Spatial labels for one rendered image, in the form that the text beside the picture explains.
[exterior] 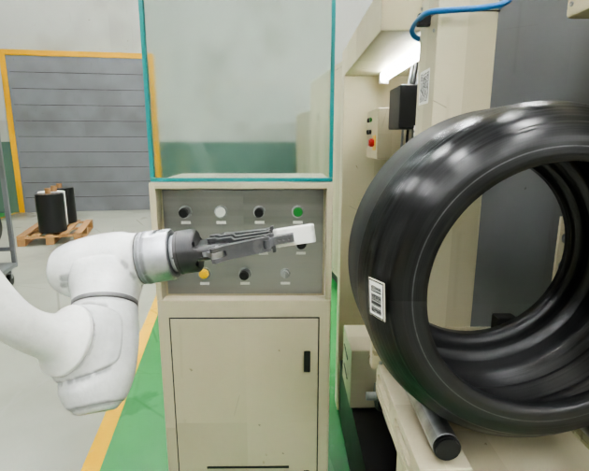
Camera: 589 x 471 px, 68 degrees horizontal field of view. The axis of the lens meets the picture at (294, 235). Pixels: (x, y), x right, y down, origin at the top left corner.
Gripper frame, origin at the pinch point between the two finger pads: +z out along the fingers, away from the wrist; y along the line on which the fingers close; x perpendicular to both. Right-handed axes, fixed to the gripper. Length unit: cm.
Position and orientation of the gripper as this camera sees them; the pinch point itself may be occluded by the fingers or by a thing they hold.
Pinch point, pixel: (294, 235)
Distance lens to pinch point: 74.3
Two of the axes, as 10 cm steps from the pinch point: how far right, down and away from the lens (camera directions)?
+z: 9.9, -1.5, -0.2
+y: -0.1, -2.2, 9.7
